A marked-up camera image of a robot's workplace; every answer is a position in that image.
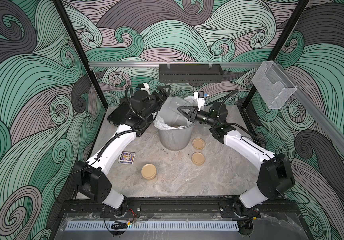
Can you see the small colourful card box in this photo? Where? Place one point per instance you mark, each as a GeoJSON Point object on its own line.
{"type": "Point", "coordinates": [127, 158]}

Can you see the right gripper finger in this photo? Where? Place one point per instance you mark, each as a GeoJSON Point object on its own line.
{"type": "Point", "coordinates": [189, 117]}
{"type": "Point", "coordinates": [187, 109]}

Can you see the white plastic bin liner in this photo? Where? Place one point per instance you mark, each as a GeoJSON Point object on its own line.
{"type": "Point", "coordinates": [189, 99]}

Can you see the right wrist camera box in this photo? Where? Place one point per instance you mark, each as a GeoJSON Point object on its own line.
{"type": "Point", "coordinates": [200, 98]}

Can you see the beige jar lid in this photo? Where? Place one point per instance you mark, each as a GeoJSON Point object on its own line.
{"type": "Point", "coordinates": [198, 158]}
{"type": "Point", "coordinates": [198, 143]}

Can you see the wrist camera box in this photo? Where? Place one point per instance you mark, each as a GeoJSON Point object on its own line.
{"type": "Point", "coordinates": [144, 87]}
{"type": "Point", "coordinates": [200, 98]}

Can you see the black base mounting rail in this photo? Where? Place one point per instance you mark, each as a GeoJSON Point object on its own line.
{"type": "Point", "coordinates": [224, 206]}

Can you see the jar with beige lid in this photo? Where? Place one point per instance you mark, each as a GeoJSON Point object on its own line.
{"type": "Point", "coordinates": [170, 114]}
{"type": "Point", "coordinates": [149, 174]}

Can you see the black perforated wall shelf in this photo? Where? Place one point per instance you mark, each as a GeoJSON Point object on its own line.
{"type": "Point", "coordinates": [190, 73]}

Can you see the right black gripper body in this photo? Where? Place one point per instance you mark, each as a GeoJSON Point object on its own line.
{"type": "Point", "coordinates": [205, 118]}

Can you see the clear acrylic wall holder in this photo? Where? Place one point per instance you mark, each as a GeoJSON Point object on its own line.
{"type": "Point", "coordinates": [273, 84]}

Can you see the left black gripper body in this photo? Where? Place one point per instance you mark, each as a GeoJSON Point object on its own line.
{"type": "Point", "coordinates": [151, 105]}

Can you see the black flat case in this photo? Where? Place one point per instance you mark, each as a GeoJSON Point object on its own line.
{"type": "Point", "coordinates": [122, 115]}

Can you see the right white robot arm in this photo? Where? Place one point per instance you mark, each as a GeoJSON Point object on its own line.
{"type": "Point", "coordinates": [275, 175]}

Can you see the white slotted cable duct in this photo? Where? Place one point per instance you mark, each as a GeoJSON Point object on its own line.
{"type": "Point", "coordinates": [155, 225]}

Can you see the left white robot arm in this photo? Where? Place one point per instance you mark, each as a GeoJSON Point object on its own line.
{"type": "Point", "coordinates": [91, 176]}

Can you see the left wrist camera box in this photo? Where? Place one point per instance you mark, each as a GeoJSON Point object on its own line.
{"type": "Point", "coordinates": [144, 87]}

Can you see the silver mesh waste bin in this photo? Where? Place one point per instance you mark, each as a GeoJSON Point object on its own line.
{"type": "Point", "coordinates": [174, 139]}

